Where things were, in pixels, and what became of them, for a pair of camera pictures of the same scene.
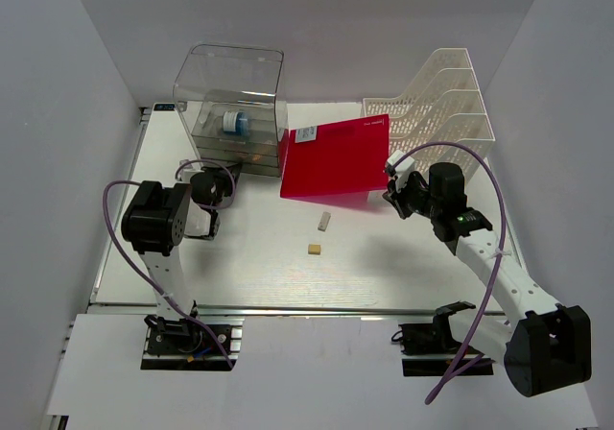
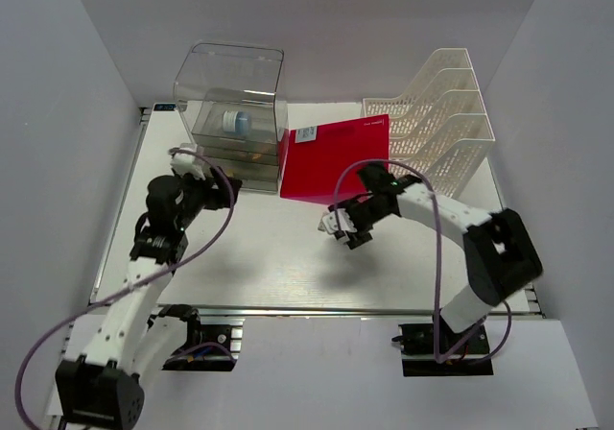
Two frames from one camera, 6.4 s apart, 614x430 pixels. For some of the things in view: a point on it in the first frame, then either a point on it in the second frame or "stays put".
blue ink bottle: (236, 122) stays put
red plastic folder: (339, 157) stays put
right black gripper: (398, 191) → (361, 236)
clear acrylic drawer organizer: (234, 98) stays put
